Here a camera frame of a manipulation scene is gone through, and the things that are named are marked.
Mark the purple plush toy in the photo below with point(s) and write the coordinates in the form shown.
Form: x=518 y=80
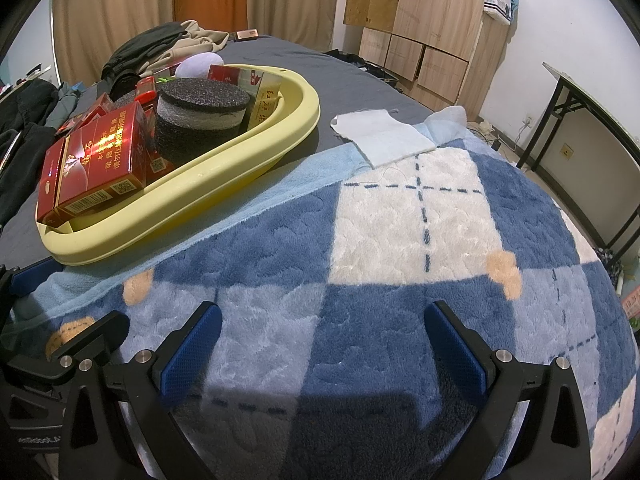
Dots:
x=197 y=65

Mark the large black foam disc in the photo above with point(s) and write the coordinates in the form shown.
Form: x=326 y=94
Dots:
x=202 y=95

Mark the beige garment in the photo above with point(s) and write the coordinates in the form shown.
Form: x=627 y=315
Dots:
x=200 y=40

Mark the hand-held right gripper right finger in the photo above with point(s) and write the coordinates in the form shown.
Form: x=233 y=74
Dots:
x=457 y=355

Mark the small pink box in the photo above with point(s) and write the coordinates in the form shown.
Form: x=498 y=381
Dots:
x=247 y=35

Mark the dark grey garment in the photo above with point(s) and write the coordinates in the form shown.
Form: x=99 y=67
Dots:
x=140 y=47

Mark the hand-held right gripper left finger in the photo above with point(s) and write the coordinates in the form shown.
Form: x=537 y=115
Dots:
x=192 y=355

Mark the wall socket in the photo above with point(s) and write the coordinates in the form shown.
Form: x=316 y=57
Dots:
x=566 y=150

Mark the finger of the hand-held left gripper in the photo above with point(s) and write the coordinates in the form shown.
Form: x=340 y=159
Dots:
x=95 y=335
x=30 y=277

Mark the black-legged folding table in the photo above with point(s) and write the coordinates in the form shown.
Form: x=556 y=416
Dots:
x=590 y=95

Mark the pink plastic bag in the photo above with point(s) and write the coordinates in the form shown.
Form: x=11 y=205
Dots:
x=632 y=307

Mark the red and silver carton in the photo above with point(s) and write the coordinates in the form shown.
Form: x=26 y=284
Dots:
x=267 y=100

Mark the wooden wardrobe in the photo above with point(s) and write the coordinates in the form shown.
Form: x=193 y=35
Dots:
x=435 y=20

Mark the blue plaid plush blanket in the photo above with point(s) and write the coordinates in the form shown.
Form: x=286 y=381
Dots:
x=400 y=260

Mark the yellow plastic basin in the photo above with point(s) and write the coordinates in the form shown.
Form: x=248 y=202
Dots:
x=200 y=190

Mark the red box with gold print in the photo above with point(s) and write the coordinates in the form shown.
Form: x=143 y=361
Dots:
x=95 y=160

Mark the beige curtain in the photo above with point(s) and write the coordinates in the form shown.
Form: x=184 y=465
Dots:
x=115 y=5

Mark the white cloth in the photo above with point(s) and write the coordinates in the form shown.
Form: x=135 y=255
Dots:
x=380 y=132

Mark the white hanging plastic bag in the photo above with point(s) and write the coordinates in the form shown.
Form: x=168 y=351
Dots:
x=497 y=5

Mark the dark checked cloth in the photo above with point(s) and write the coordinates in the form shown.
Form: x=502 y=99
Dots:
x=611 y=262

